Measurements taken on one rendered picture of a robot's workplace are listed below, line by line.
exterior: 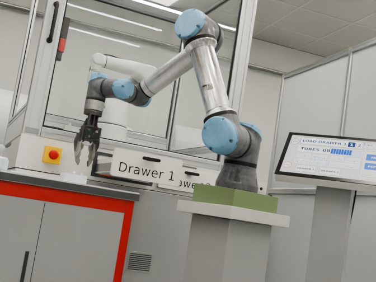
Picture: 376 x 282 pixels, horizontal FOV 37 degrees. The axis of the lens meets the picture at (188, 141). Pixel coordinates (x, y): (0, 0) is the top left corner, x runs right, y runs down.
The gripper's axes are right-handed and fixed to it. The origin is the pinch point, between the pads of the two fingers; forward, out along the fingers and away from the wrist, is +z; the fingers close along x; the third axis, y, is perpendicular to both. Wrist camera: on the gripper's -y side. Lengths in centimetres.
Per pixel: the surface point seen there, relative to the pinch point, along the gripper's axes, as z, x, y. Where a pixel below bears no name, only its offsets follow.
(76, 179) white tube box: 7.2, -2.4, 6.0
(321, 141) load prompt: -31, 113, -9
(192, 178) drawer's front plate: -3, 57, -28
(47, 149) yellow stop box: -4.4, -11.7, -23.5
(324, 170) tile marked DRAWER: -15, 108, 4
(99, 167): -0.8, 11.4, -21.4
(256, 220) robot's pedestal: 12, 49, 55
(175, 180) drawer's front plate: 0.7, 37.6, 4.6
